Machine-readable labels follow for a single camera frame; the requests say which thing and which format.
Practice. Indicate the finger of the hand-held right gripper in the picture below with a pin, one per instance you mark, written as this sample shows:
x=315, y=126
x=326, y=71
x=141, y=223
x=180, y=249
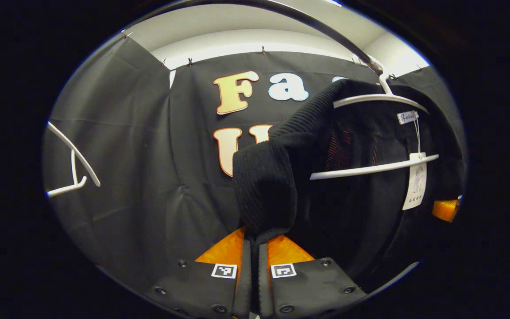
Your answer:
x=445, y=209

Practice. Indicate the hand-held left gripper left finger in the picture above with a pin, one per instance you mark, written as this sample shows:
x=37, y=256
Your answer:
x=245, y=283

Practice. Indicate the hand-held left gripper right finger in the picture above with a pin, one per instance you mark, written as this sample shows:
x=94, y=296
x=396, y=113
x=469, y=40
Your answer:
x=264, y=283

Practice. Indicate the black knit garment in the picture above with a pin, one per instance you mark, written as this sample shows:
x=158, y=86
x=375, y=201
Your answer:
x=264, y=186

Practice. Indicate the white clothes hanger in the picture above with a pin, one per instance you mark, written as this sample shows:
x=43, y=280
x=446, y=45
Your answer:
x=370, y=168
x=86, y=166

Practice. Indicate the black clothes rack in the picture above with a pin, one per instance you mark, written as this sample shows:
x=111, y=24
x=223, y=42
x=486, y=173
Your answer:
x=334, y=35

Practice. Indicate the black backdrop cloth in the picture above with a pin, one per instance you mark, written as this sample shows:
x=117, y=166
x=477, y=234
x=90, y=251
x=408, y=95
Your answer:
x=148, y=155

